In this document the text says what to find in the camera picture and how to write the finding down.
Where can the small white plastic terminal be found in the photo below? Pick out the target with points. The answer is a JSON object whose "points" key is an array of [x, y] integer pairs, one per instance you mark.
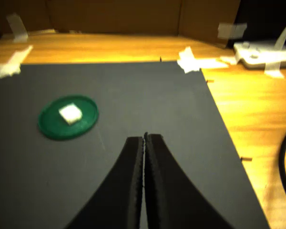
{"points": [[70, 113]]}

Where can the round green lid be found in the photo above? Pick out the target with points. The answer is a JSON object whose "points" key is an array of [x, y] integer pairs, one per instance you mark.
{"points": [[50, 128]]}

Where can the dark grey mat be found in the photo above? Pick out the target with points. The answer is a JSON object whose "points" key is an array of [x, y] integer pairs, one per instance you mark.
{"points": [[157, 100]]}

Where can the large brown cardboard box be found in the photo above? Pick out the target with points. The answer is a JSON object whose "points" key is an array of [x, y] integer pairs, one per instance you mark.
{"points": [[109, 16]]}

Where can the small white bracket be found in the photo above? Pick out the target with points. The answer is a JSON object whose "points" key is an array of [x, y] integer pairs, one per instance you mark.
{"points": [[252, 55]]}

